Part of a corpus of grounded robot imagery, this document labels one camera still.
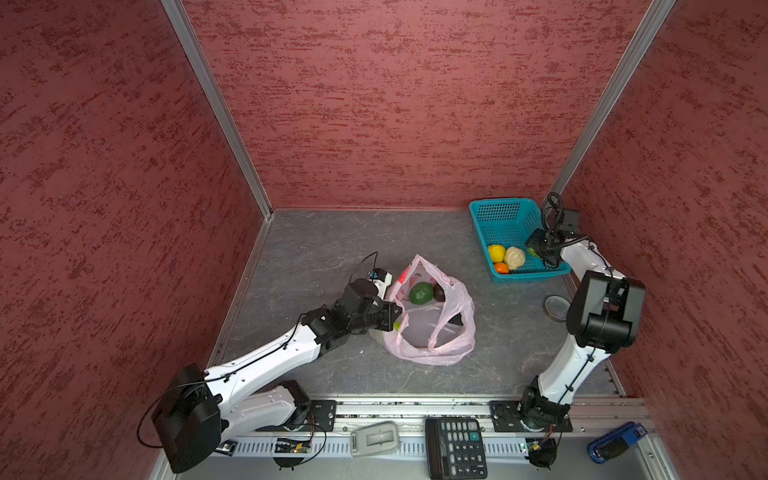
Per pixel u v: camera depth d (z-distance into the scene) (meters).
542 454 0.70
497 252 1.01
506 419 0.73
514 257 1.00
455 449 0.68
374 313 0.65
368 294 0.60
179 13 0.71
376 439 0.69
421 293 0.92
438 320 0.76
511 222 1.17
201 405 0.39
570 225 0.76
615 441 0.70
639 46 0.76
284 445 0.73
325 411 0.74
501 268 0.99
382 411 0.76
